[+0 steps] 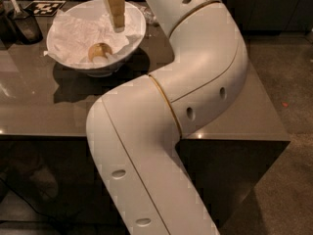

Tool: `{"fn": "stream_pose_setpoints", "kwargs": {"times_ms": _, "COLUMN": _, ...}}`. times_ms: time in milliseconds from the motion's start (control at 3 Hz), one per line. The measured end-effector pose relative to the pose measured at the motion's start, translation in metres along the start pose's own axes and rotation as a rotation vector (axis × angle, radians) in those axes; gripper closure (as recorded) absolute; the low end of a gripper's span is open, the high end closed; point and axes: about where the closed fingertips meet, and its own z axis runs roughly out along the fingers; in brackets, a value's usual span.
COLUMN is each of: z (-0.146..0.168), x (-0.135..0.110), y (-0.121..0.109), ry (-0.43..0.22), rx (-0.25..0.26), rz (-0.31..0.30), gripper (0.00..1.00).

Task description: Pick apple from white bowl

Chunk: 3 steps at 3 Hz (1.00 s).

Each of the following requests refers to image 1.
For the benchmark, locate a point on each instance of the white paper towel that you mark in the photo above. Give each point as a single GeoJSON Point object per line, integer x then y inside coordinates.
{"type": "Point", "coordinates": [78, 33]}

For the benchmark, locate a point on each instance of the black cup with utensil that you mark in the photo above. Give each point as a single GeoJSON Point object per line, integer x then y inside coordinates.
{"type": "Point", "coordinates": [25, 24]}

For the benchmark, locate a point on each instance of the white ceramic bowl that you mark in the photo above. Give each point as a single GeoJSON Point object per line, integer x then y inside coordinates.
{"type": "Point", "coordinates": [98, 70]}

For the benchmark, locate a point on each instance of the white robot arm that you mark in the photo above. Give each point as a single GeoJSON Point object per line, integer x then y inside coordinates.
{"type": "Point", "coordinates": [133, 129]}

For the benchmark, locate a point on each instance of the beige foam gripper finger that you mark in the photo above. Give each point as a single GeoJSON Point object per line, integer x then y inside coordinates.
{"type": "Point", "coordinates": [117, 11]}

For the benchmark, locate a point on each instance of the yellow apple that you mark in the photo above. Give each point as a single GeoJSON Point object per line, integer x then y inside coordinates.
{"type": "Point", "coordinates": [99, 50]}

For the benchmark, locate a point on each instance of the black white fiducial marker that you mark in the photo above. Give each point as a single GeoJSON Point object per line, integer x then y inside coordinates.
{"type": "Point", "coordinates": [41, 8]}

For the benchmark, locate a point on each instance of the clear plastic water bottle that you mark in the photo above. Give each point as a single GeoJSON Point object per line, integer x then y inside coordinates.
{"type": "Point", "coordinates": [148, 15]}

